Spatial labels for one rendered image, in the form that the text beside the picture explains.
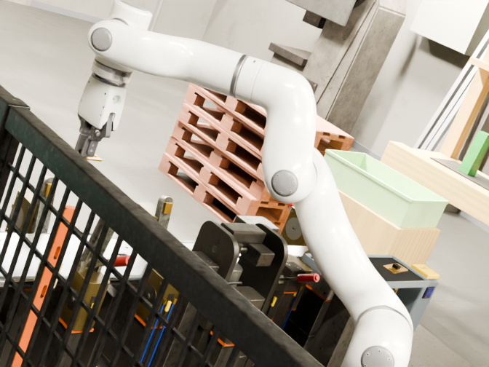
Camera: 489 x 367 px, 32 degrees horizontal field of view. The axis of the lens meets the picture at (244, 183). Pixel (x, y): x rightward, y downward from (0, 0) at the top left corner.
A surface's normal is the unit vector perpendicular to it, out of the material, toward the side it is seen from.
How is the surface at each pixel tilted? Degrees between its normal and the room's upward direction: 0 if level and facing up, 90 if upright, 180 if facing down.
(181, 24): 90
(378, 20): 92
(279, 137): 60
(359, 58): 92
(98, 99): 91
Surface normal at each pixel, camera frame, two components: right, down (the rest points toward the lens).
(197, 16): 0.56, 0.44
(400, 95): -0.75, -0.10
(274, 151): -0.40, -0.48
